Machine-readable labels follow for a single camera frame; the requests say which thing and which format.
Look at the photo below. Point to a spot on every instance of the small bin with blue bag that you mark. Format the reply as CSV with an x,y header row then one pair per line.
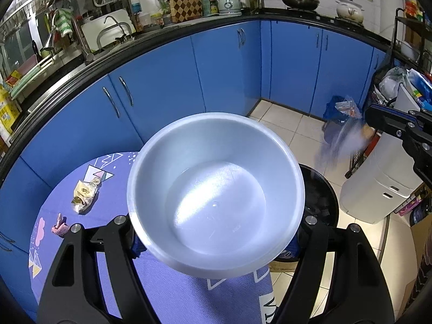
x,y
340,110

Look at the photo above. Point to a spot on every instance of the black round trash bin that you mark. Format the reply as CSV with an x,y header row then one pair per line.
x,y
320,202

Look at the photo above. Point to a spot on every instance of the white plastic drawer cabinet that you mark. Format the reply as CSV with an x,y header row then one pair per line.
x,y
381,183

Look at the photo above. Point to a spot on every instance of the blue kitchen base cabinets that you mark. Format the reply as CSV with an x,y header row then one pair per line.
x,y
111,108

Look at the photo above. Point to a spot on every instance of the chrome sink faucet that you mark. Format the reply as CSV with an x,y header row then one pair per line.
x,y
66,24

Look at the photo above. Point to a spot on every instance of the pink paper wrapper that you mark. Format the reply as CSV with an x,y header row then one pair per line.
x,y
61,227

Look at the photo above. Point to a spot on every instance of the mint green kettle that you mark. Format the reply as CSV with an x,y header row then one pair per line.
x,y
229,7

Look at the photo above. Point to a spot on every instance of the yellow clear snack bag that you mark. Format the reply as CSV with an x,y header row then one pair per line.
x,y
84,194

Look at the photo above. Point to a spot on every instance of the yellow detergent bottle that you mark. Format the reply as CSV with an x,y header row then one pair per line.
x,y
9,111

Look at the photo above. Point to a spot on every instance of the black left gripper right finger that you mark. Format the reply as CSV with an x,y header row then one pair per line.
x,y
358,292

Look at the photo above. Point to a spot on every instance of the white ceramic pot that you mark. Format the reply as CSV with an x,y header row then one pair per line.
x,y
350,10

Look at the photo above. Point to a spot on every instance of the black wire rack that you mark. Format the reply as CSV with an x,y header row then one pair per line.
x,y
411,43

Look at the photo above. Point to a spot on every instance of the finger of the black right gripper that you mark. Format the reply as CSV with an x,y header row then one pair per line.
x,y
389,120

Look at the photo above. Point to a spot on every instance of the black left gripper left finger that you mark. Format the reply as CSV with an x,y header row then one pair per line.
x,y
73,292

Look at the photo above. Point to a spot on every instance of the white plastic bowl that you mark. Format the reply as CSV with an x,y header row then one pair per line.
x,y
215,195

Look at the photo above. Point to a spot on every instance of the blue patterned tablecloth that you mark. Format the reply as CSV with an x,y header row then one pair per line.
x,y
176,297

